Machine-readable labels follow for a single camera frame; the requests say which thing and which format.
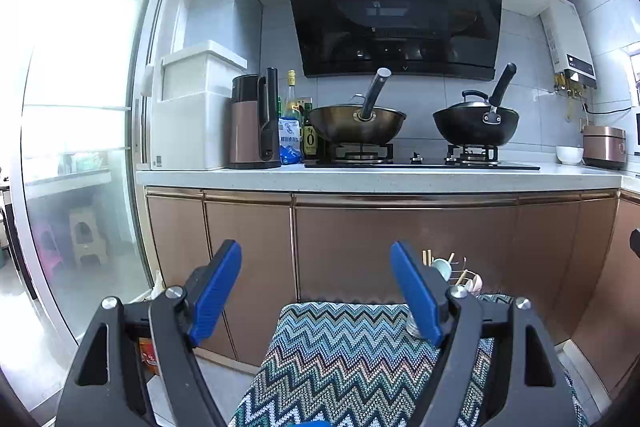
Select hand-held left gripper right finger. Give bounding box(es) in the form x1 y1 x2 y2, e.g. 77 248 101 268
390 241 574 427

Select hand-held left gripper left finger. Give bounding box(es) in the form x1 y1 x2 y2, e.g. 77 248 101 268
57 239 244 427

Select wire utensil rack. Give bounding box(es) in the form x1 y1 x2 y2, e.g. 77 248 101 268
422 252 485 299

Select brown lower cabinets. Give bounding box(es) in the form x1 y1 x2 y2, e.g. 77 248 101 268
145 187 640 400

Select zigzag patterned cloth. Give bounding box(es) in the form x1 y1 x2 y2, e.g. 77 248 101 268
227 294 589 427

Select brown rice cooker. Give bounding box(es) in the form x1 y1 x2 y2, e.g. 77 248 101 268
582 125 627 170

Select white bowl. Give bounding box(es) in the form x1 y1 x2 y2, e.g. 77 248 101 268
556 146 585 166

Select black gas stove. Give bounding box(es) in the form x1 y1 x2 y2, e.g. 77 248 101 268
304 142 541 172

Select beige plastic stool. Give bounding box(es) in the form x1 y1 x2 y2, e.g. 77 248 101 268
68 207 110 269

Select brass water heater valves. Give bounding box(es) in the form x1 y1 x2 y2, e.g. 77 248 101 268
552 74 589 124

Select pink plastic stool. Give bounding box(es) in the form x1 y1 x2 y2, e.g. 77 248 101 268
33 222 65 276

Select black wok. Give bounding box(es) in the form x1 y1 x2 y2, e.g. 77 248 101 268
432 63 521 147

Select blue seasoning bag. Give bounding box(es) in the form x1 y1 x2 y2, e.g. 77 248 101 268
278 117 304 166

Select bronze wok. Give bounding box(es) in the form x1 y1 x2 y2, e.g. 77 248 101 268
306 68 407 146

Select brown electric kettle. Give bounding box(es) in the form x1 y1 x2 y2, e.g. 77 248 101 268
229 68 284 170

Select dark bottle yellow label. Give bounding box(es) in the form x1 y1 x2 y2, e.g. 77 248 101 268
303 103 320 160

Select white storage box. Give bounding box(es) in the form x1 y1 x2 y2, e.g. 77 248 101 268
149 41 249 172

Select metal wok lid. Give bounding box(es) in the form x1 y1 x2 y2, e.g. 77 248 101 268
446 90 494 110

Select white water heater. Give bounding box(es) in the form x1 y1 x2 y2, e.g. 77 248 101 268
540 0 599 89

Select clear oil bottle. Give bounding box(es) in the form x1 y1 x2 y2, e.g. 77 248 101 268
283 70 301 118

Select glass sliding door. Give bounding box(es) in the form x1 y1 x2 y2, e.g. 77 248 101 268
0 0 177 410

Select black range hood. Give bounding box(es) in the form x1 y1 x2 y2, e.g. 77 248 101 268
281 0 504 82

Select black power cord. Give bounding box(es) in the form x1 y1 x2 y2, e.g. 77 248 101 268
582 99 634 116

